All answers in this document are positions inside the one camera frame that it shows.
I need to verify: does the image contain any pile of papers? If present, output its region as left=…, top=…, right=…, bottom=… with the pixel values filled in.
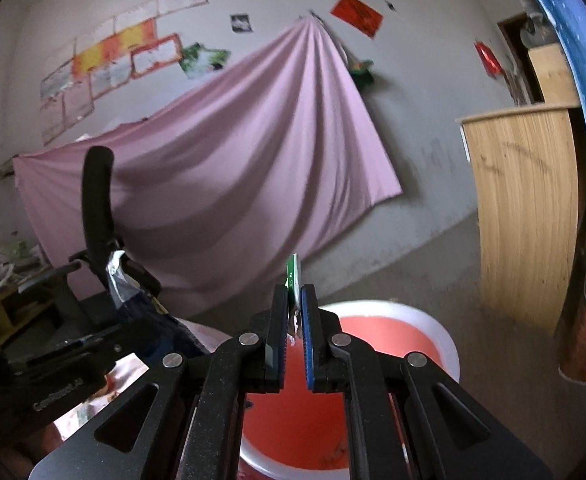
left=0, top=240, right=48, bottom=286

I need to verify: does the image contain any black office chair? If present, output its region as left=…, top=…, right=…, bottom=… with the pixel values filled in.
left=18, top=146, right=164, bottom=341

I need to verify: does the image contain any red hanging packet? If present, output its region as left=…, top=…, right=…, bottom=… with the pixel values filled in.
left=474, top=37, right=504, bottom=78

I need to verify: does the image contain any grey bag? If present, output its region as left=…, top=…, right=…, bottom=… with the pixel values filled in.
left=520, top=16, right=548, bottom=48

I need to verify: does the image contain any pink hanging cloth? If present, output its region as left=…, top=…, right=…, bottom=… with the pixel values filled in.
left=13, top=17, right=404, bottom=321

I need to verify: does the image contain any wooden desk shelf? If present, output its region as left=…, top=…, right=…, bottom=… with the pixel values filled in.
left=0, top=270, right=74, bottom=346

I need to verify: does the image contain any red paper poster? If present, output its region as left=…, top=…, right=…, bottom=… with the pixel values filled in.
left=330, top=0, right=384, bottom=39

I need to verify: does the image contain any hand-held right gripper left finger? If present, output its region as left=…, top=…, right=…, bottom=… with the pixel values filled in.
left=29, top=284, right=291, bottom=480

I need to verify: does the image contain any small wooden board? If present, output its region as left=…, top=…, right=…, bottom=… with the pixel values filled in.
left=528, top=42, right=581, bottom=106

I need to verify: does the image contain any group of wall certificates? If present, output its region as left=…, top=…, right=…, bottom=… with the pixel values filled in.
left=39, top=0, right=210, bottom=147

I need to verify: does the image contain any large wooden board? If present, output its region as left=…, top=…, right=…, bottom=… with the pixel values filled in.
left=455, top=105, right=581, bottom=338

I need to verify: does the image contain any green wrapper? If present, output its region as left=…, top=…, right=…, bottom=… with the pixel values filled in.
left=285, top=253, right=304, bottom=346

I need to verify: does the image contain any green photo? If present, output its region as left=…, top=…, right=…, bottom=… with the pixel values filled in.
left=179, top=42, right=208, bottom=78
left=195, top=49, right=232, bottom=81

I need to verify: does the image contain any floral pink blanket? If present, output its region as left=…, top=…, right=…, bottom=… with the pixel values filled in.
left=53, top=319, right=234, bottom=443

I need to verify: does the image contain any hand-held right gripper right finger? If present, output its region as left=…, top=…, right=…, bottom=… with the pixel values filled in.
left=300, top=284, right=556, bottom=480

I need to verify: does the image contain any white and orange basin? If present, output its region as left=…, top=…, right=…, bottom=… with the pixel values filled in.
left=238, top=300, right=461, bottom=480

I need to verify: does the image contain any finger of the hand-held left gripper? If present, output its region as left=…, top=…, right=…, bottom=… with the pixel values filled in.
left=10, top=317, right=174, bottom=376

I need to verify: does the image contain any blue foil wrapper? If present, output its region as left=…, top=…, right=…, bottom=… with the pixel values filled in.
left=104, top=249, right=204, bottom=361

